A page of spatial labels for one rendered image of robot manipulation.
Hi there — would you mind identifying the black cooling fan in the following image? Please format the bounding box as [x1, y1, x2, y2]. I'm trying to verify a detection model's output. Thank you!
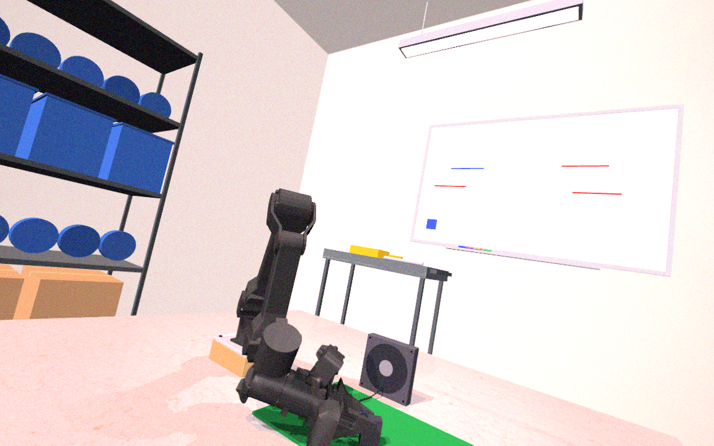
[359, 333, 419, 406]

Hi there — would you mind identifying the green circuit board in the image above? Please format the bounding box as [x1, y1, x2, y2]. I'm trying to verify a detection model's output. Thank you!
[252, 384, 474, 446]

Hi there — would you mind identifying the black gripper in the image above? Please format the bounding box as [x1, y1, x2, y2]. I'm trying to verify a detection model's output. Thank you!
[275, 367, 377, 446]

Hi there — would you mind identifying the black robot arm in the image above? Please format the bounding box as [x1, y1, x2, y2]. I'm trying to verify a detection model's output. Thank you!
[230, 188, 345, 406]

